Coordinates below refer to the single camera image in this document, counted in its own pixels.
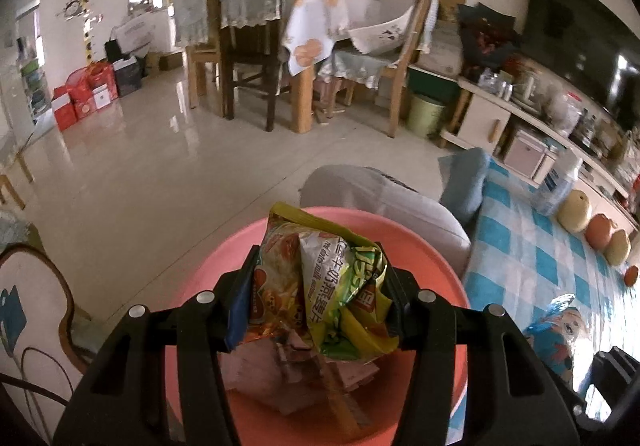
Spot small yellow pear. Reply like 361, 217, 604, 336
557, 189, 593, 233

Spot blue cushion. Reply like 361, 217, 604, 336
439, 147, 492, 227

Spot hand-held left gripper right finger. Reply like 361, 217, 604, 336
385, 266, 583, 446

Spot green yellow snack packet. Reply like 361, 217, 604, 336
242, 203, 401, 362

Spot black television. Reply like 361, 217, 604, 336
520, 0, 640, 132

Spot red gift boxes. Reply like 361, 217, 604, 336
51, 62, 119, 132

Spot white plastic milk bottle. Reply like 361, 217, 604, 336
535, 149, 583, 217

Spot large yellow pear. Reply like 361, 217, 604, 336
603, 229, 632, 267

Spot white orange-print dining tablecloth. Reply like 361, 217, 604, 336
281, 0, 351, 77

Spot pink plastic basin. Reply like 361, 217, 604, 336
165, 206, 471, 446

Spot dark wooden chair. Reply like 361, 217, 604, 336
215, 0, 291, 132

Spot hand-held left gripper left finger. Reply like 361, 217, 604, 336
52, 246, 261, 446

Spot white seat with brown rim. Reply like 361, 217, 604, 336
0, 243, 91, 446

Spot light wooden chair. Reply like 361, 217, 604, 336
172, 0, 221, 110

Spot wooden chair with lace cover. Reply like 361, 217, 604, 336
320, 0, 436, 137

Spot blue cartoon snack packet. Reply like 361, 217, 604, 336
522, 293, 583, 377

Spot red apple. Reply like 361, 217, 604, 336
585, 213, 613, 251

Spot white storage box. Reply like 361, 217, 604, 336
502, 129, 558, 182

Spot dark wrapped flower bouquet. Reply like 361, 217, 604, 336
457, 2, 521, 72

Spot grey cushion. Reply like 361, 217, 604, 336
299, 165, 473, 272

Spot pale green waste bin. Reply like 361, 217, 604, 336
406, 94, 447, 138

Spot pile of paper scraps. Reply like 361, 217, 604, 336
220, 321, 381, 432

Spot white tv cabinet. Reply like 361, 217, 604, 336
440, 76, 640, 227

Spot blue white checkered tablecloth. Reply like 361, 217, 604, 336
450, 159, 640, 432

